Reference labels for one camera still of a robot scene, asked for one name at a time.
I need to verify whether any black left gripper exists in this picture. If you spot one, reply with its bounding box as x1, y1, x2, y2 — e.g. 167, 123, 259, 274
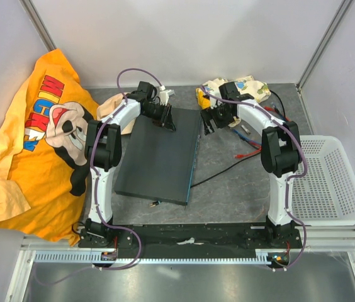
142, 103, 176, 132

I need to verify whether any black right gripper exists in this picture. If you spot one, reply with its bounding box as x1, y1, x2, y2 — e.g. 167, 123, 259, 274
200, 101, 235, 135

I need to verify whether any blue ethernet cable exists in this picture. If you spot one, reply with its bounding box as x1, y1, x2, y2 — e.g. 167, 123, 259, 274
231, 102, 291, 147

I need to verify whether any short black cable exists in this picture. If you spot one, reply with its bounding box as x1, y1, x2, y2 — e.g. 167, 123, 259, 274
268, 89, 287, 117

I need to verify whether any long black cable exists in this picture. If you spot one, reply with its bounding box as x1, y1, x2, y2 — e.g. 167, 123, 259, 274
147, 157, 262, 208

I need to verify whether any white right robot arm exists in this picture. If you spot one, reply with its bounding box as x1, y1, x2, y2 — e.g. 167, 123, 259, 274
200, 82, 307, 248

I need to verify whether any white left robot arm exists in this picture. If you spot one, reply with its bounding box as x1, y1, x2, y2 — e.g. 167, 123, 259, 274
84, 81, 176, 247

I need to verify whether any small silver metal piece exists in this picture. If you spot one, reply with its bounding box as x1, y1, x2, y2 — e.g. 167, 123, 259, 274
241, 125, 251, 135

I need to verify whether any patterned white yellow cloth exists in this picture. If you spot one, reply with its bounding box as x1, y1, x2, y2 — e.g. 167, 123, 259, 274
195, 74, 271, 128

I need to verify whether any beige bucket hat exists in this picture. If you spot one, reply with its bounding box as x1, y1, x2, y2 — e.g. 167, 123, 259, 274
96, 93, 136, 135

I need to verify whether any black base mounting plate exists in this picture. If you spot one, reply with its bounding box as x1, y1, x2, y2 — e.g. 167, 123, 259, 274
78, 221, 302, 249

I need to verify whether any white perforated plastic basket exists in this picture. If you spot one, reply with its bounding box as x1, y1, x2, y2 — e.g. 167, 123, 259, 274
292, 135, 355, 227

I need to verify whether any orange Mickey t-shirt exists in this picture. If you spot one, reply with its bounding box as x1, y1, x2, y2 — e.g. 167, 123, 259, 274
0, 49, 98, 245

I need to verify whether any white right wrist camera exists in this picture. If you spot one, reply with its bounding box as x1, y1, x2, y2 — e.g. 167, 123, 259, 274
206, 101, 218, 111

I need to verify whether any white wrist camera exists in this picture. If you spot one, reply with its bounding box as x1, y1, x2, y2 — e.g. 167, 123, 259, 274
206, 101, 218, 111
159, 86, 175, 106

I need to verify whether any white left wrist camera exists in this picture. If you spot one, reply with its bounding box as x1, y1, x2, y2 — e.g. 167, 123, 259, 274
159, 86, 175, 106

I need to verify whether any dark grey network switch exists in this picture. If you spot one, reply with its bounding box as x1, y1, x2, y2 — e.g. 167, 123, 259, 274
114, 108, 201, 206

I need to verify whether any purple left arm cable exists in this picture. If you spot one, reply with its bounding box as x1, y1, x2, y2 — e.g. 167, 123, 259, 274
33, 68, 164, 286

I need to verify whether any slotted grey cable duct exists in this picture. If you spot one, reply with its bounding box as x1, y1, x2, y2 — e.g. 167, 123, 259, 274
35, 250, 290, 265

